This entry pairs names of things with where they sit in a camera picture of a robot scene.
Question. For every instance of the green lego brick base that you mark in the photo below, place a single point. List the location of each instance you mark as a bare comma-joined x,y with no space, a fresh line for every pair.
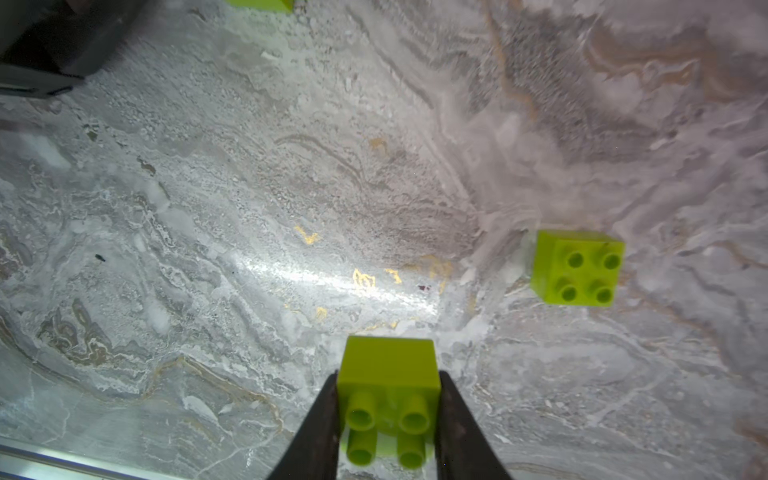
280,6

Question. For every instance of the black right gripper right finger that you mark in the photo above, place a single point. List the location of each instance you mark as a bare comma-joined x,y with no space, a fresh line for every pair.
461,449

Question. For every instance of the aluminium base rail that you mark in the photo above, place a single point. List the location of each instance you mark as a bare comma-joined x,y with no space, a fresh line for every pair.
20,460

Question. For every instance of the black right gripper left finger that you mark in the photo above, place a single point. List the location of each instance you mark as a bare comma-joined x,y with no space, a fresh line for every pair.
313,452

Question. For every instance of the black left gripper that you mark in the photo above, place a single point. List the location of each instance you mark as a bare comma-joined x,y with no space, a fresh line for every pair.
49,47

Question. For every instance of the green lego brick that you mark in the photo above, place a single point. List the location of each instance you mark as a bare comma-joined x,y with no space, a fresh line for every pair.
579,268
389,391

